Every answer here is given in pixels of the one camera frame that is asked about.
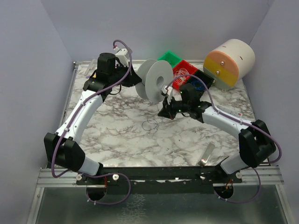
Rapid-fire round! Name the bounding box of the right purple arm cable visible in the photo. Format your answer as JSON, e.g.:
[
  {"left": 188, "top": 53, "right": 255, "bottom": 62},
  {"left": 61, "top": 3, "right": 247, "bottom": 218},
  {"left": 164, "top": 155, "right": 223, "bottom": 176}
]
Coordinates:
[{"left": 165, "top": 74, "right": 283, "bottom": 205}]

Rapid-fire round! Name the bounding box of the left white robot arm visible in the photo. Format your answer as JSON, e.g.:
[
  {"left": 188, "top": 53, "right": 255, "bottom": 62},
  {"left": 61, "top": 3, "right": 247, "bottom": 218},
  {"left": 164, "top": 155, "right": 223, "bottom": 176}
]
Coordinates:
[{"left": 44, "top": 49, "right": 141, "bottom": 176}]

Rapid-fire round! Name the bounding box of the green plastic bin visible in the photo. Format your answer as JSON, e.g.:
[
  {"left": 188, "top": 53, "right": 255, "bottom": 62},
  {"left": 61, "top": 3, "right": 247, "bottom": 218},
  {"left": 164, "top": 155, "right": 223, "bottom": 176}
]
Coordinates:
[{"left": 158, "top": 51, "right": 183, "bottom": 68}]

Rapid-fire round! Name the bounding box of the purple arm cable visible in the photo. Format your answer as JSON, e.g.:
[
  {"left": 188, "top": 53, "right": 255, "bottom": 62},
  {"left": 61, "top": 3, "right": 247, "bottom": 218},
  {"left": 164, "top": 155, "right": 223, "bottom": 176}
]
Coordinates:
[
  {"left": 50, "top": 40, "right": 134, "bottom": 206},
  {"left": 165, "top": 74, "right": 283, "bottom": 205}
]

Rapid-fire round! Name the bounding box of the black mounting base bar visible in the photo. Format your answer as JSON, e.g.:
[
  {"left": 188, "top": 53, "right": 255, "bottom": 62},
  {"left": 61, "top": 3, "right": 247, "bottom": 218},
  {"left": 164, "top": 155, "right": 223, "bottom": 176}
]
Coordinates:
[{"left": 76, "top": 166, "right": 242, "bottom": 195}]

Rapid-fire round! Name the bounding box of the red plastic bin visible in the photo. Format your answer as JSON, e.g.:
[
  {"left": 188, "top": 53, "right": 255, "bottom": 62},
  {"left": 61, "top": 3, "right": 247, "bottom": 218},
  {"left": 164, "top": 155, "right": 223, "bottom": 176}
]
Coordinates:
[{"left": 172, "top": 60, "right": 198, "bottom": 90}]

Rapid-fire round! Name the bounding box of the white coiled cable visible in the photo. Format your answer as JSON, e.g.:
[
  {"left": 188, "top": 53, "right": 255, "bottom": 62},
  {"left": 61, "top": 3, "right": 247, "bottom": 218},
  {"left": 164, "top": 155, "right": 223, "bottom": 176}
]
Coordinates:
[{"left": 174, "top": 67, "right": 190, "bottom": 85}]

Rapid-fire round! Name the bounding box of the large beige cylinder drum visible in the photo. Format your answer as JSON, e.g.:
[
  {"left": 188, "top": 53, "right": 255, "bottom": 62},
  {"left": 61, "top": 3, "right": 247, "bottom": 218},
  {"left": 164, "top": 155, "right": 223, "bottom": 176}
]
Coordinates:
[{"left": 203, "top": 39, "right": 255, "bottom": 90}]

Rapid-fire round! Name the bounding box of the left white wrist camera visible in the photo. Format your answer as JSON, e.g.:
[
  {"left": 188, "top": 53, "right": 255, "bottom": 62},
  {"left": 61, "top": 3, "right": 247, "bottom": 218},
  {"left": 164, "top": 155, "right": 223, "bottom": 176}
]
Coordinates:
[{"left": 114, "top": 46, "right": 130, "bottom": 67}]

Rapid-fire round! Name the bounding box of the grey plastic cable spool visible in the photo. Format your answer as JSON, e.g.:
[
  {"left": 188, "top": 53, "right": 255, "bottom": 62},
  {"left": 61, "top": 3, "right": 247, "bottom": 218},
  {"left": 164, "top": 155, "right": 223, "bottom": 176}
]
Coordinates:
[{"left": 135, "top": 59, "right": 173, "bottom": 103}]

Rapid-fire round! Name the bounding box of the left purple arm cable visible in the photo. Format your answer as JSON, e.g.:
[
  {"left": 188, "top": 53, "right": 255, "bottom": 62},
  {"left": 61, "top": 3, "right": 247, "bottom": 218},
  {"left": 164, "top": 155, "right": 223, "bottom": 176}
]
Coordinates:
[{"left": 50, "top": 40, "right": 134, "bottom": 206}]

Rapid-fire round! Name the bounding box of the black plastic bin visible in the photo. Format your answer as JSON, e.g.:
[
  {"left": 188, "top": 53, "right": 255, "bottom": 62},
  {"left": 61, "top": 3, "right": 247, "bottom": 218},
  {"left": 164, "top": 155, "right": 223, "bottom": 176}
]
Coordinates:
[{"left": 187, "top": 70, "right": 214, "bottom": 91}]

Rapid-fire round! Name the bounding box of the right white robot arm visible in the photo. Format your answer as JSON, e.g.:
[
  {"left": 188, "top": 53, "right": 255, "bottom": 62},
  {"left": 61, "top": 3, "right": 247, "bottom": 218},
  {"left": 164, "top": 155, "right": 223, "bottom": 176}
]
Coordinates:
[{"left": 158, "top": 84, "right": 276, "bottom": 175}]

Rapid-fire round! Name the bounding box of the small grey staples box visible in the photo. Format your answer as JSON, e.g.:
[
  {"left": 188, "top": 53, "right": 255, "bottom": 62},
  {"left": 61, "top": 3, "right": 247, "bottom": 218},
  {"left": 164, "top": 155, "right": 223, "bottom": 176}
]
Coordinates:
[{"left": 197, "top": 143, "right": 215, "bottom": 167}]

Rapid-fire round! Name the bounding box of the clear protractor packet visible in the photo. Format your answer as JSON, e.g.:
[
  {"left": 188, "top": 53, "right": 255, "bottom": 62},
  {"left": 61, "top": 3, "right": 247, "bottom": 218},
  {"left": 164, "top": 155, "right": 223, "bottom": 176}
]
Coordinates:
[{"left": 218, "top": 105, "right": 242, "bottom": 118}]

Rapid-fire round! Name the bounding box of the clear plastic tube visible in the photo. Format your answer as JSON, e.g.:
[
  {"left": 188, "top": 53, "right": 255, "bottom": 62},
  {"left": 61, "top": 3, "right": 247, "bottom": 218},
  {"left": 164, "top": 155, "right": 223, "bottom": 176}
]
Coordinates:
[{"left": 85, "top": 59, "right": 96, "bottom": 76}]

